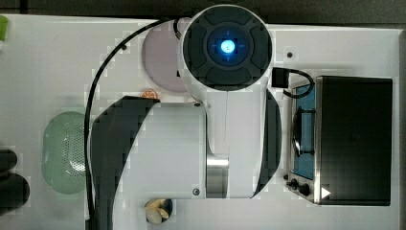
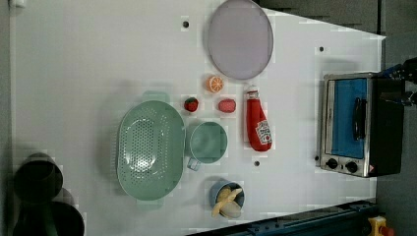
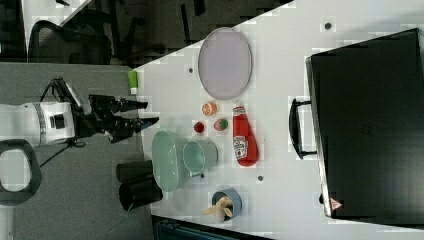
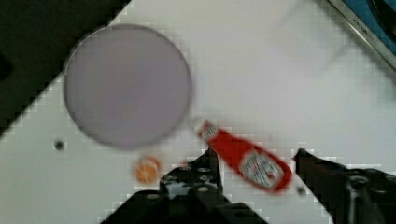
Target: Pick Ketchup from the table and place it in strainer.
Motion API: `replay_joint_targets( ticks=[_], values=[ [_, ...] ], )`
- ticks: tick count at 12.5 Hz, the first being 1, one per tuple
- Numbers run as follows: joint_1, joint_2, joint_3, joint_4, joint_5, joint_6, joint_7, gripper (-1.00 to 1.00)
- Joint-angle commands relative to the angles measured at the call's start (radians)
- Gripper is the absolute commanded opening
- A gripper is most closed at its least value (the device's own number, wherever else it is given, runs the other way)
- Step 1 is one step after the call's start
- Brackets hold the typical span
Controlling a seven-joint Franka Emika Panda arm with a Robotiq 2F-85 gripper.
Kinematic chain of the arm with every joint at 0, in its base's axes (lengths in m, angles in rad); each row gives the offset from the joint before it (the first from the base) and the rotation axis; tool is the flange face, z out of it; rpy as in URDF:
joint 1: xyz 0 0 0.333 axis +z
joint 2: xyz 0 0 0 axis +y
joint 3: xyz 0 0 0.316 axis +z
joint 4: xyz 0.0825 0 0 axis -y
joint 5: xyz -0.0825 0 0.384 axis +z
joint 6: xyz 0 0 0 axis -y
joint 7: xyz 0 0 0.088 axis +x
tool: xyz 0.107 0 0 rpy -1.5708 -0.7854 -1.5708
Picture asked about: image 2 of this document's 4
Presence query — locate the orange slice toy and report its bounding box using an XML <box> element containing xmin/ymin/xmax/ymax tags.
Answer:
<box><xmin>206</xmin><ymin>76</ymin><xmax>224</xmax><ymax>93</ymax></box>

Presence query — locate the green plastic cup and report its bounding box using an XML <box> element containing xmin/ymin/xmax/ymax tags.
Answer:
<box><xmin>186</xmin><ymin>122</ymin><xmax>228</xmax><ymax>171</ymax></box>

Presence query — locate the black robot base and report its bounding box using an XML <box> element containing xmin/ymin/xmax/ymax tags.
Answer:
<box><xmin>13</xmin><ymin>152</ymin><xmax>86</xmax><ymax>236</ymax></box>

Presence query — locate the red strawberry toy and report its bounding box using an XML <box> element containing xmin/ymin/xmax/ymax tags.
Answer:
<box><xmin>184</xmin><ymin>97</ymin><xmax>199</xmax><ymax>112</ymax></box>

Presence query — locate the blue cup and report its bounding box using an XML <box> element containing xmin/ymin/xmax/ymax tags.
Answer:
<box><xmin>209</xmin><ymin>181</ymin><xmax>245</xmax><ymax>212</ymax></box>

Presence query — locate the silver black toaster oven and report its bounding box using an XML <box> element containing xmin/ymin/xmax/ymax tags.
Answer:
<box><xmin>319</xmin><ymin>73</ymin><xmax>404</xmax><ymax>178</ymax></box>

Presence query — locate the green oval strainer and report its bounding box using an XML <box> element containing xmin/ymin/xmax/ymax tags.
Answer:
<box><xmin>116</xmin><ymin>90</ymin><xmax>186</xmax><ymax>209</ymax></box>

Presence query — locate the pink plush toy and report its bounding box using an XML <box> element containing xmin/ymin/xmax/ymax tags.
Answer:
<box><xmin>217</xmin><ymin>98</ymin><xmax>236</xmax><ymax>113</ymax></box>

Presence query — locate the red plush ketchup bottle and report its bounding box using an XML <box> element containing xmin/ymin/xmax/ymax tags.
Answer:
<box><xmin>245</xmin><ymin>86</ymin><xmax>272</xmax><ymax>152</ymax></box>

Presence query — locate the lavender round plate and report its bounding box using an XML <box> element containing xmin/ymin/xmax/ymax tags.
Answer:
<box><xmin>208</xmin><ymin>0</ymin><xmax>273</xmax><ymax>80</ymax></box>

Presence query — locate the yellow red emergency button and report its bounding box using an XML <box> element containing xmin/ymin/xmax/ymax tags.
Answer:
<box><xmin>368</xmin><ymin>216</ymin><xmax>395</xmax><ymax>236</ymax></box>

